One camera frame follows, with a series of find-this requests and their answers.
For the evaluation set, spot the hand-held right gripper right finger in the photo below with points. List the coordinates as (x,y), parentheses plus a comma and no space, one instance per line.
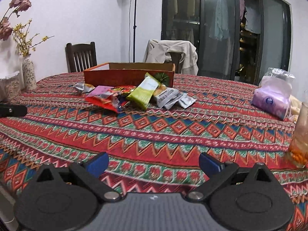
(209,164)

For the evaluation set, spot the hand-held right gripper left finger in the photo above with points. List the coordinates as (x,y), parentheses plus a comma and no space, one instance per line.
(97,164)

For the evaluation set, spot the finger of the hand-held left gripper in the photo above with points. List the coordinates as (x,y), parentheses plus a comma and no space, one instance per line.
(14,110)

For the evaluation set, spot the small silver white snack packet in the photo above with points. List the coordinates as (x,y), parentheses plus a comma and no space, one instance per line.
(187,100)

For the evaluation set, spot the silver orange snack packet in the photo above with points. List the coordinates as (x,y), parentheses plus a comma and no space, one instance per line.
(83,87)

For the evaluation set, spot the pink snack packet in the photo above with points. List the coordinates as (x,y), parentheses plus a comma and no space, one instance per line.
(102,91)

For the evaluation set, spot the red yellow snack packet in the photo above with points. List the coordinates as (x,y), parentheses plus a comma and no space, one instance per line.
(122,93)

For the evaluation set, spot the large silver white snack packet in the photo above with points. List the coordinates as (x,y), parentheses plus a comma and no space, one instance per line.
(166,96)

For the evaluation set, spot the long green white snack packet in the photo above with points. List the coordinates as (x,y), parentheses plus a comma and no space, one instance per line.
(144,91)

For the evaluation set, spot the orange cardboard box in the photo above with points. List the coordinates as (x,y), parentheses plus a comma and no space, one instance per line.
(125,77)

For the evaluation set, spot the glass jar with white lid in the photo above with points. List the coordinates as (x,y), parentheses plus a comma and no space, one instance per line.
(10,86)

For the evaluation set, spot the small floral vase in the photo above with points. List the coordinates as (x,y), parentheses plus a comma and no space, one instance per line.
(29,74)

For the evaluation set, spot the yellow flower sprigs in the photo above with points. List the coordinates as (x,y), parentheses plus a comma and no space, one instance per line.
(22,43)

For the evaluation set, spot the dark wooden chair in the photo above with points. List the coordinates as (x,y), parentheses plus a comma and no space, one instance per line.
(80,57)
(175,61)

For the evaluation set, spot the purple tissue pack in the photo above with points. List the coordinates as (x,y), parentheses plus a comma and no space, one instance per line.
(269,101)

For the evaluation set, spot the glass cup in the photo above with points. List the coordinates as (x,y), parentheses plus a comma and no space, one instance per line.
(300,137)

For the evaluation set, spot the cream food bag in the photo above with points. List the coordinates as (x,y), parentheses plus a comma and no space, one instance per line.
(295,105)

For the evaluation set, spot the dried pink roses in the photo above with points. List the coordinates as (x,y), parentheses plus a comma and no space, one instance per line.
(20,3)

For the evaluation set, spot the clear plastic bag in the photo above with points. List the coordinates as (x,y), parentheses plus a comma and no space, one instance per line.
(279,73)

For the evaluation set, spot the beige jacket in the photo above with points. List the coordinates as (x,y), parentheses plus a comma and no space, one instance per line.
(156,53)

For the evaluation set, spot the hanging pale shirt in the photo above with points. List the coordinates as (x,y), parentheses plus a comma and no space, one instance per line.
(220,19)

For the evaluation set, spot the black framed sliding glass door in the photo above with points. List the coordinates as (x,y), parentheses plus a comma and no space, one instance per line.
(182,16)

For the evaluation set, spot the floor lamp on stand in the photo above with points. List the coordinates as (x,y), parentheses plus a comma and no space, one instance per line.
(135,16)

